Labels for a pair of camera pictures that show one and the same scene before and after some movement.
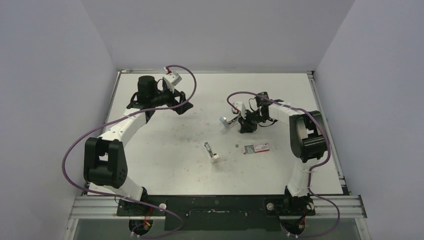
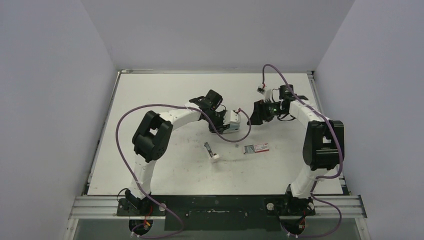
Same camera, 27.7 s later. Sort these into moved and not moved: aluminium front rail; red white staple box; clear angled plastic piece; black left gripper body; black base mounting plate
Moved: clear angled plastic piece; black left gripper body
Not moved: red white staple box; black base mounting plate; aluminium front rail
